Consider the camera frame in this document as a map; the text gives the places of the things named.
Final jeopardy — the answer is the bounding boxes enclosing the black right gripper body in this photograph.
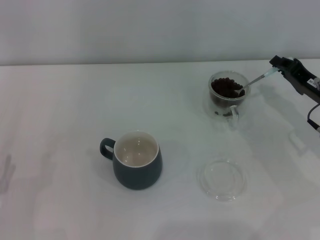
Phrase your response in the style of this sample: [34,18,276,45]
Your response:
[289,57,320,104]

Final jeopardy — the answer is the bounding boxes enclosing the blue-handled metal spoon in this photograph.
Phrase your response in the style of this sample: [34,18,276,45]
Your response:
[231,66,279,97]

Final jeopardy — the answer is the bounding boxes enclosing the brown coffee beans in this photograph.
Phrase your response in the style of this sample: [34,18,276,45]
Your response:
[210,77,245,99]

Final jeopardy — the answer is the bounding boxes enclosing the clear glass saucer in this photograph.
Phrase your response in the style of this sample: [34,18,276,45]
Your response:
[197,159,248,203]

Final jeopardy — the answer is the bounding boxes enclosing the dark green ceramic mug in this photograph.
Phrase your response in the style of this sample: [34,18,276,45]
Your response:
[99,129,163,191]

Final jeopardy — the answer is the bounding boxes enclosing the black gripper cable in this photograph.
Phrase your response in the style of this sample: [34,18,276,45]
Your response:
[306,103,320,134]

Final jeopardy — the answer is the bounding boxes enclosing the clear glass cup with handle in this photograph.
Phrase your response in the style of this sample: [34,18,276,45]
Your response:
[206,70,252,131]

